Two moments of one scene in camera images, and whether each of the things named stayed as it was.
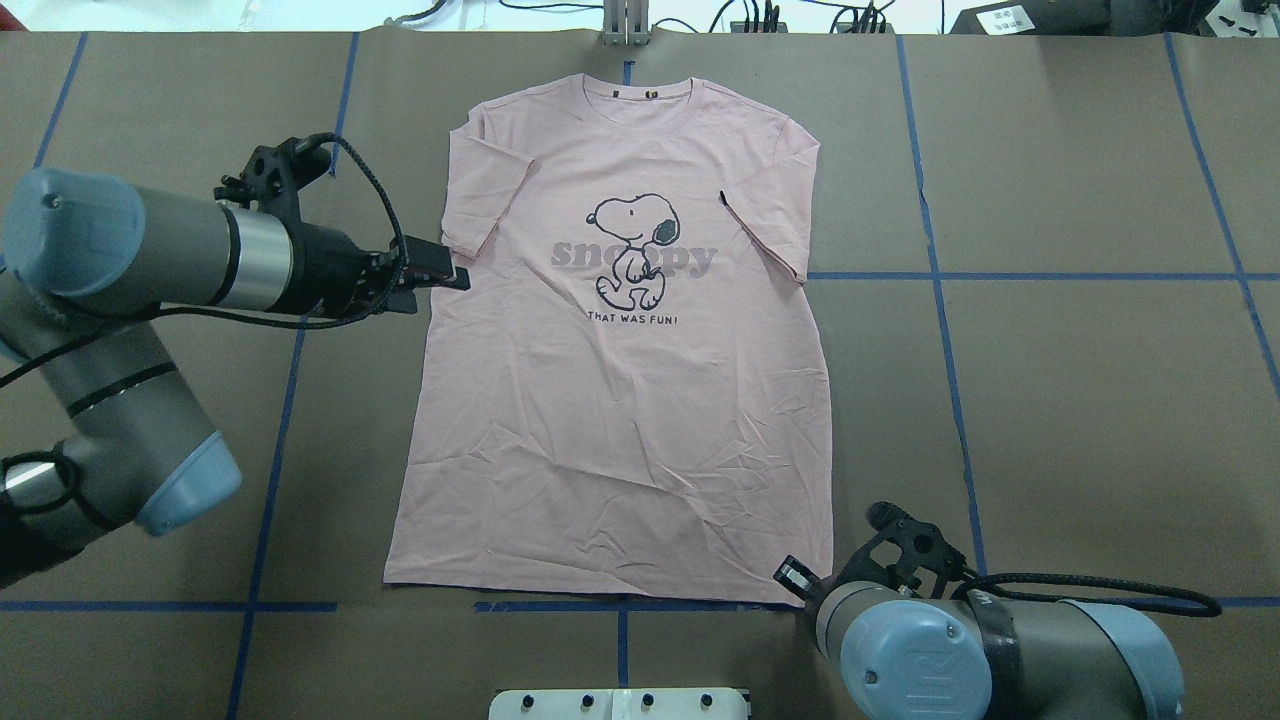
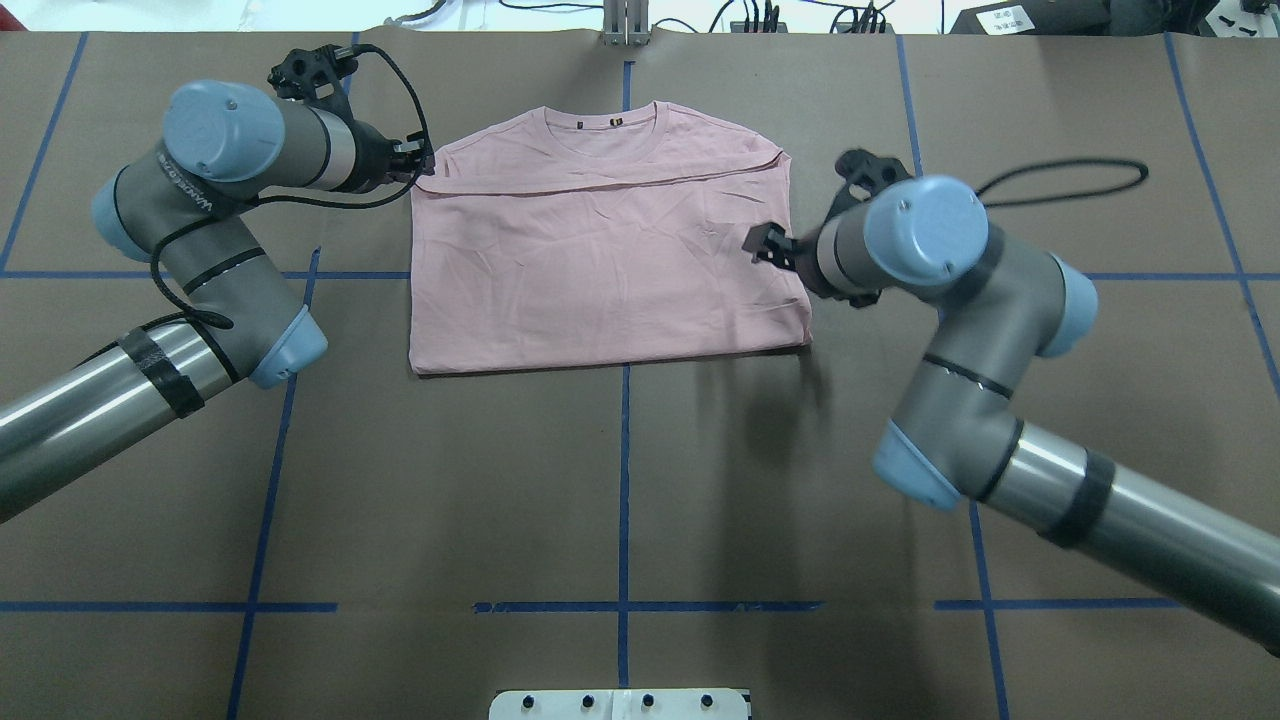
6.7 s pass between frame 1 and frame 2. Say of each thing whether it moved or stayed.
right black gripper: moved
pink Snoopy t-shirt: moved
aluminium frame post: stayed
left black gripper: moved
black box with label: stayed
